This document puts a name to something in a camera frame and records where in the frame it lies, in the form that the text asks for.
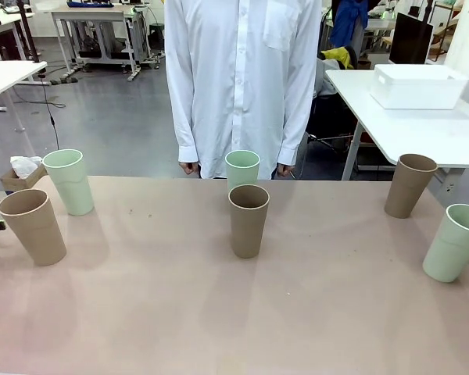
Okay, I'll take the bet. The white plastic storage basket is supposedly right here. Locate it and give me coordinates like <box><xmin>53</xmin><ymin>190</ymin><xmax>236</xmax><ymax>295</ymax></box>
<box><xmin>369</xmin><ymin>63</ymin><xmax>469</xmax><ymax>110</ymax></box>

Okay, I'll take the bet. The person's right forearm white sleeve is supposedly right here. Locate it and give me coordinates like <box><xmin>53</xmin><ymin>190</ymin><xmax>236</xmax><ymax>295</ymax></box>
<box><xmin>170</xmin><ymin>89</ymin><xmax>201</xmax><ymax>163</ymax></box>

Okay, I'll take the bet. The black office chair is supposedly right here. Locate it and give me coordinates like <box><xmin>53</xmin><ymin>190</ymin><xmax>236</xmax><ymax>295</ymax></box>
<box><xmin>306</xmin><ymin>93</ymin><xmax>356</xmax><ymax>156</ymax></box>

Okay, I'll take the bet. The white desk with dark cabinet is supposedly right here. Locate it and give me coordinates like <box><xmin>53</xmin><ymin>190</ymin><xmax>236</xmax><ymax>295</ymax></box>
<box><xmin>0</xmin><ymin>7</ymin><xmax>37</xmax><ymax>62</ymax></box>

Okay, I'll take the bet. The black computer monitor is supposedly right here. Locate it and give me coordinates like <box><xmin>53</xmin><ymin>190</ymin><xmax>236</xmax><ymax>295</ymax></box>
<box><xmin>388</xmin><ymin>11</ymin><xmax>435</xmax><ymax>66</ymax></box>

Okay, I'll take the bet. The black tripod stand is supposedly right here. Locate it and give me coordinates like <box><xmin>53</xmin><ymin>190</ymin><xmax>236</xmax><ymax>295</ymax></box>
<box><xmin>16</xmin><ymin>0</ymin><xmax>51</xmax><ymax>86</ymax></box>

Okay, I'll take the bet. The person's left forearm white sleeve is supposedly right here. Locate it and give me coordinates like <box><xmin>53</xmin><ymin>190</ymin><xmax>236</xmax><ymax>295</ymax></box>
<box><xmin>277</xmin><ymin>89</ymin><xmax>310</xmax><ymax>166</ymax></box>

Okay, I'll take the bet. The yellow garment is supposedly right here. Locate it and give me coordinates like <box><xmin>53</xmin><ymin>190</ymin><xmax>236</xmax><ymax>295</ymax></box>
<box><xmin>320</xmin><ymin>46</ymin><xmax>351</xmax><ymax>70</ymax></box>

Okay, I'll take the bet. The white table with grey leg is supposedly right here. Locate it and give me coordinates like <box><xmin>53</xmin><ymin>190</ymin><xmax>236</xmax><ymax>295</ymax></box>
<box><xmin>0</xmin><ymin>60</ymin><xmax>48</xmax><ymax>134</ymax></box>

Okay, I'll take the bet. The white desk with grey frame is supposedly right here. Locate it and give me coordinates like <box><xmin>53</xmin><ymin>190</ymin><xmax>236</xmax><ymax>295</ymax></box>
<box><xmin>50</xmin><ymin>2</ymin><xmax>149</xmax><ymax>83</ymax></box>

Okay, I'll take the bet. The white side table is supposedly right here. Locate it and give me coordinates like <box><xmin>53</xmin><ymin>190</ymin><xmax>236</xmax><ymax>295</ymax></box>
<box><xmin>324</xmin><ymin>68</ymin><xmax>469</xmax><ymax>181</ymax></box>

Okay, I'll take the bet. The light green tall plastic cup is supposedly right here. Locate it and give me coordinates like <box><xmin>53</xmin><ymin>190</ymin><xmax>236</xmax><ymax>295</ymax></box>
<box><xmin>421</xmin><ymin>203</ymin><xmax>469</xmax><ymax>284</ymax></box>
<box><xmin>41</xmin><ymin>148</ymin><xmax>95</xmax><ymax>216</ymax></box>
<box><xmin>224</xmin><ymin>150</ymin><xmax>261</xmax><ymax>192</ymax></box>

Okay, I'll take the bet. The person in white shirt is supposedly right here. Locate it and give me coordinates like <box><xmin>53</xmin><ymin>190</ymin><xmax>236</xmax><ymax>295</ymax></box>
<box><xmin>163</xmin><ymin>0</ymin><xmax>324</xmax><ymax>180</ymax></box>

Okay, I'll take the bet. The brown tall plastic cup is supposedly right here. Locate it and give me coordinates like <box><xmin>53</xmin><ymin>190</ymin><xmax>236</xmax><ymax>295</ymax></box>
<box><xmin>0</xmin><ymin>188</ymin><xmax>67</xmax><ymax>267</ymax></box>
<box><xmin>227</xmin><ymin>184</ymin><xmax>270</xmax><ymax>259</ymax></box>
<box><xmin>384</xmin><ymin>153</ymin><xmax>439</xmax><ymax>220</ymax></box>

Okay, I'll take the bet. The small cardboard box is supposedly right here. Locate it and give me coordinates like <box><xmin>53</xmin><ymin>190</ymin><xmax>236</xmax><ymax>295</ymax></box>
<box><xmin>0</xmin><ymin>163</ymin><xmax>48</xmax><ymax>195</ymax></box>

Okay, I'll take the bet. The blue hanging jacket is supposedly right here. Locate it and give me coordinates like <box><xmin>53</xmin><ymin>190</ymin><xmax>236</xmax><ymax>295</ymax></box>
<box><xmin>329</xmin><ymin>0</ymin><xmax>371</xmax><ymax>50</ymax></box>

